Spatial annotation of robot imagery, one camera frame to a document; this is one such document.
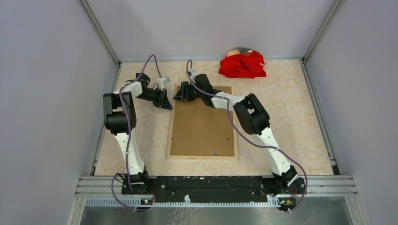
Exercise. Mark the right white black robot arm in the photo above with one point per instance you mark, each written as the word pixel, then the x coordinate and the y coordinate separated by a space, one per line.
pixel 252 117

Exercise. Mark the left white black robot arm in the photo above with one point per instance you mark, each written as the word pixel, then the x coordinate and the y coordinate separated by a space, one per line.
pixel 121 120

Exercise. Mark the brown cardboard backing board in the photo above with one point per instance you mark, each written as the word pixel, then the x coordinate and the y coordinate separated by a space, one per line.
pixel 202 130

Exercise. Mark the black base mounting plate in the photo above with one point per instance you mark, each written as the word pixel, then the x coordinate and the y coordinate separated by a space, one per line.
pixel 218 189

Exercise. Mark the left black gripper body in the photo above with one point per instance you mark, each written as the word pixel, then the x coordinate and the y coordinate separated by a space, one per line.
pixel 151 95

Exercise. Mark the red cloth bundle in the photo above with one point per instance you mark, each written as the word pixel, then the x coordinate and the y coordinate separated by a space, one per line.
pixel 242 63

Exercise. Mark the aluminium rail front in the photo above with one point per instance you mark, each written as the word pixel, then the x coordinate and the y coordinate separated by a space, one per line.
pixel 326 200

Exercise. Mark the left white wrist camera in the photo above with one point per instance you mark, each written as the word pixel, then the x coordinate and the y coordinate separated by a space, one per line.
pixel 161 82

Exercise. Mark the wooden picture frame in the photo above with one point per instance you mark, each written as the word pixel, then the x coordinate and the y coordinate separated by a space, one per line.
pixel 202 156

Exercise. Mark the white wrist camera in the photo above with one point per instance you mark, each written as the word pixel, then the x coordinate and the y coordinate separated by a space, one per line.
pixel 192 74
pixel 161 82

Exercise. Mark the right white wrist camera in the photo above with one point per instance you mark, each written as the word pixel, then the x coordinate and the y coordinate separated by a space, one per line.
pixel 192 74

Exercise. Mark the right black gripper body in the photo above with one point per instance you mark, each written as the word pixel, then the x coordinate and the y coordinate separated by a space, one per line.
pixel 193 93

